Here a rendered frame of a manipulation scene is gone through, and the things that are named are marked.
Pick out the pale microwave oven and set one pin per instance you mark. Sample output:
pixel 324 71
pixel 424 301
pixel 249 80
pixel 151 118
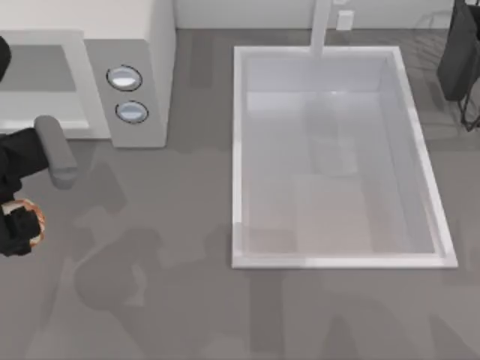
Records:
pixel 150 93

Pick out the slice of bread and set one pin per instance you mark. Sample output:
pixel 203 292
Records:
pixel 39 221

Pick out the round microwave knob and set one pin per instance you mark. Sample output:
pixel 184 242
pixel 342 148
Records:
pixel 124 78
pixel 132 111

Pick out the tall white tap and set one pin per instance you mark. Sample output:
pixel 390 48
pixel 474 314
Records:
pixel 320 26

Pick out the white sink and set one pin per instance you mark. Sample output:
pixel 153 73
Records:
pixel 337 168

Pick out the pale microwave door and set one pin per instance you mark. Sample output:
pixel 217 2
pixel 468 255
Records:
pixel 80 93

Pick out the white wall socket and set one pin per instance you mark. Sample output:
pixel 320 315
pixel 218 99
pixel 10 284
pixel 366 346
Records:
pixel 345 20

